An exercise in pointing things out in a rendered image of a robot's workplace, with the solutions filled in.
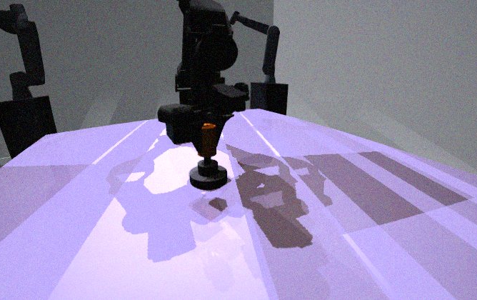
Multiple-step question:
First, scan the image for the orange cylinder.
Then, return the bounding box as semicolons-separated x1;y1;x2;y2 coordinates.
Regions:
198;124;216;158

